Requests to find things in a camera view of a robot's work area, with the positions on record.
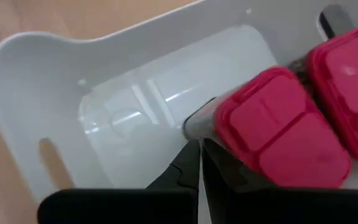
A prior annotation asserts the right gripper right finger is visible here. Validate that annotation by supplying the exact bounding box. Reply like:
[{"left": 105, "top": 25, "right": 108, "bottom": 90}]
[{"left": 202, "top": 138, "right": 358, "bottom": 224}]

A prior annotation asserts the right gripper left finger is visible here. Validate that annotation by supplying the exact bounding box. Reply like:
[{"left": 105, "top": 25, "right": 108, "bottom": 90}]
[{"left": 37, "top": 139, "right": 202, "bottom": 224}]

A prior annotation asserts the red smoked paprika tin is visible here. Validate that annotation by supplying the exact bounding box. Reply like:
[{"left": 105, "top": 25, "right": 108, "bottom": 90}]
[
  {"left": 182, "top": 65, "right": 353, "bottom": 190},
  {"left": 290, "top": 26, "right": 358, "bottom": 165}
]

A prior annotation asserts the white plastic bin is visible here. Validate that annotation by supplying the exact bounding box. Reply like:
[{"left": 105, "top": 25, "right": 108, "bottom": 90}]
[{"left": 0, "top": 0, "right": 358, "bottom": 206}]

